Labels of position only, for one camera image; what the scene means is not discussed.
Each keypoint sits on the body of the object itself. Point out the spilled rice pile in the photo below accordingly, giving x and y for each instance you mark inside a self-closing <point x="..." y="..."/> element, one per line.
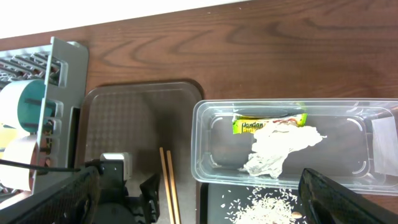
<point x="260" y="205"/>

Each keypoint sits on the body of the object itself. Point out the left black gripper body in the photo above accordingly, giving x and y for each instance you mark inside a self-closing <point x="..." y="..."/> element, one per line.
<point x="115" y="206"/>

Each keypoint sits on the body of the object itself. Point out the light blue bowl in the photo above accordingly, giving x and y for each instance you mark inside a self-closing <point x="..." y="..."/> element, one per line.
<point x="21" y="103"/>

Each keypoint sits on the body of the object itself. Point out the brown serving tray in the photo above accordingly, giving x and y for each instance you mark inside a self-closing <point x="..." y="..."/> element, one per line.
<point x="140" y="119"/>

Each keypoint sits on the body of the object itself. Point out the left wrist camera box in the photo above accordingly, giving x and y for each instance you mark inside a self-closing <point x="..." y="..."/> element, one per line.
<point x="121" y="163"/>

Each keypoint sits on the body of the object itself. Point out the yellow green snack wrapper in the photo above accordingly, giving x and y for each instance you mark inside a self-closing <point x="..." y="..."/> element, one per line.
<point x="250" y="124"/>

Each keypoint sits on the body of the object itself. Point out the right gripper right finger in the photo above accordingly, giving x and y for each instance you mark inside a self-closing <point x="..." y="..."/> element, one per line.
<point x="326" y="201"/>

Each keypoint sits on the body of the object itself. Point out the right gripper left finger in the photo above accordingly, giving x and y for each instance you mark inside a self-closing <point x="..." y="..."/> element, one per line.
<point x="72" y="200"/>

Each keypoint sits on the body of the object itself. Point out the white napkin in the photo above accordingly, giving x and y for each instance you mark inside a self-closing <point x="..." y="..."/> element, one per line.
<point x="274" y="143"/>

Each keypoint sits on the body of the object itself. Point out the black plastic tray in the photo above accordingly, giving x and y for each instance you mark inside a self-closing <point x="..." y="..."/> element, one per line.
<point x="209" y="195"/>

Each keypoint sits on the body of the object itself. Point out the yellow round plate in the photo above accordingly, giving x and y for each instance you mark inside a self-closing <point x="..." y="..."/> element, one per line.
<point x="7" y="135"/>

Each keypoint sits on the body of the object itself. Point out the wooden chopstick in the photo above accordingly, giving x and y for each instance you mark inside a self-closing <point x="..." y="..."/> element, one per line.
<point x="167" y="187"/>
<point x="173" y="189"/>

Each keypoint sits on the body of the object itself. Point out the clear plastic waste bin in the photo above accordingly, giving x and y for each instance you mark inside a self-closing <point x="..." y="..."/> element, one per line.
<point x="358" y="149"/>

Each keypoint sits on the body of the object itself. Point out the grey plastic dish rack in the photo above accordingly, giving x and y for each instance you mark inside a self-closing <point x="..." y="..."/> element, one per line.
<point x="63" y="68"/>

